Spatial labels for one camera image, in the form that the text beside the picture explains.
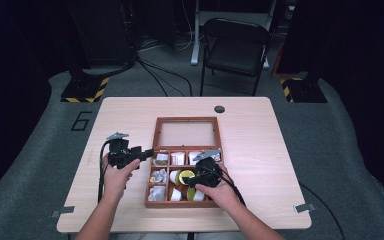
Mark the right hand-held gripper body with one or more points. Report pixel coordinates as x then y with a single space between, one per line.
208 171

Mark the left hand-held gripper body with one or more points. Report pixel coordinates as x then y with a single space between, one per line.
121 151

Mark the white cup with yellow lid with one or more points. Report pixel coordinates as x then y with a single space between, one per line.
181 176

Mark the brown wooden compartment box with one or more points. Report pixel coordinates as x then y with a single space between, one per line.
186 133

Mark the person's right hand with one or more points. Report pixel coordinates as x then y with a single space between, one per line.
220 195

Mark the person's left hand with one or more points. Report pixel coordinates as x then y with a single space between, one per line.
118 181

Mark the white cup with green lid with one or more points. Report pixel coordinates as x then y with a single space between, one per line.
195 194

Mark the white and gold packet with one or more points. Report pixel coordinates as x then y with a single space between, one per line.
161 159

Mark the small white cup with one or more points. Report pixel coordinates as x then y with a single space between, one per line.
176 195

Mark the silver foil packet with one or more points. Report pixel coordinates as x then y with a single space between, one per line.
159 176
157 193

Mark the white and red packet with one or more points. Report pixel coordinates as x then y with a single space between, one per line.
177 158

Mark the black yellow striped stand base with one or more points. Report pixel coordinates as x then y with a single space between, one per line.
303 90
85 89

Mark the dark equipment cabinet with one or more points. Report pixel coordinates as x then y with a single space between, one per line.
101 33

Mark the black folding chair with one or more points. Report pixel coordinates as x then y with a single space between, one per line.
235 50

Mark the grey corner bracket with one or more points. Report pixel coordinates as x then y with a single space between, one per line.
63 211
304 208

